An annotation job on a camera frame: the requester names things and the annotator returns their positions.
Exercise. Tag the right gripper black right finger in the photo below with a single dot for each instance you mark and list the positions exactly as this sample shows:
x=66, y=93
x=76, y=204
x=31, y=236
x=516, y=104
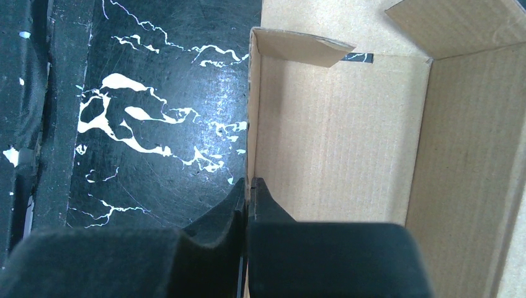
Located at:
x=288, y=258

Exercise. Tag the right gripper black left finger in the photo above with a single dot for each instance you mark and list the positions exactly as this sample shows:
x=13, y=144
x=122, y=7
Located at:
x=203, y=259

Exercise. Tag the brown cardboard box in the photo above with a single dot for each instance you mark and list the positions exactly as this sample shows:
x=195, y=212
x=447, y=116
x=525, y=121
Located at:
x=411, y=112

